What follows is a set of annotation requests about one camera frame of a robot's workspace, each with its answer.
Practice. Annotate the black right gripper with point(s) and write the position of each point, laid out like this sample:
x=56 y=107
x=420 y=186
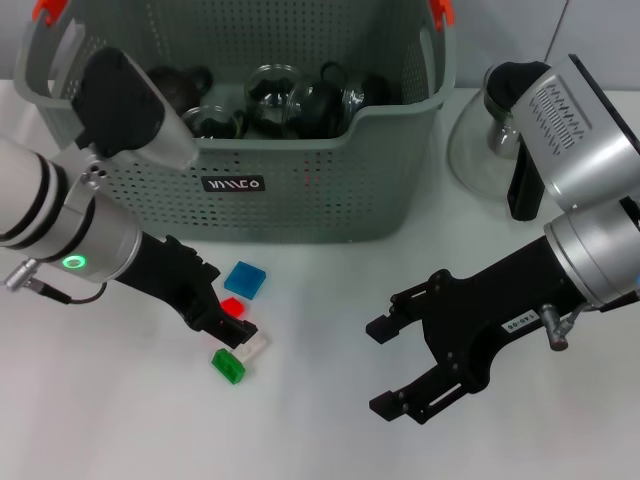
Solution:
x=500 y=310

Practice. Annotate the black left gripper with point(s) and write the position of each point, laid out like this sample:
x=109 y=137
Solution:
x=165 y=275

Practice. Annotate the red sloped building brick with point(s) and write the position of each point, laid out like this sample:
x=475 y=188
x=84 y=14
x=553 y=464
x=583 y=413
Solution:
x=235 y=306

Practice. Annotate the grey-green perforated storage bin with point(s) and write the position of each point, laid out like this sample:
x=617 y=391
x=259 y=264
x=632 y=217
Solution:
x=300 y=210

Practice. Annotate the blue flat building brick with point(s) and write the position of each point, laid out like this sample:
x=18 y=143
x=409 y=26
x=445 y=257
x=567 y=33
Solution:
x=245 y=280

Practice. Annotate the white two-stud plate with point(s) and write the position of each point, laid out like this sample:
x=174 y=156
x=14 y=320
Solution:
x=256 y=345

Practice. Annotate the green building brick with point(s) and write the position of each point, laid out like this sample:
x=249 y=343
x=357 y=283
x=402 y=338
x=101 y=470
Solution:
x=228 y=366

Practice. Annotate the black clay teapot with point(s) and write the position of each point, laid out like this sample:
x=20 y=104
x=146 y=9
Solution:
x=175 y=82

